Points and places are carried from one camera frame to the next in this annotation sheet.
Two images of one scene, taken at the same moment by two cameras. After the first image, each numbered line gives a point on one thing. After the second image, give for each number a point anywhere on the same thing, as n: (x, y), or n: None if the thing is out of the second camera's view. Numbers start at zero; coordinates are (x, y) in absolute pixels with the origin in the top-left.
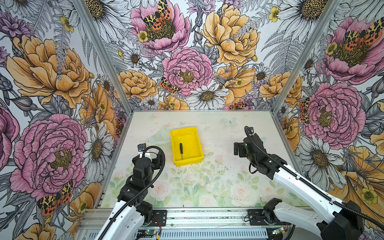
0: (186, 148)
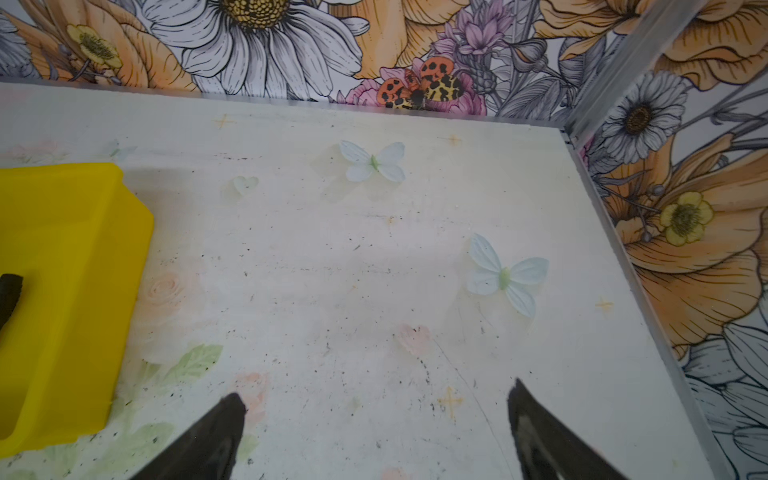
0: (76, 236)
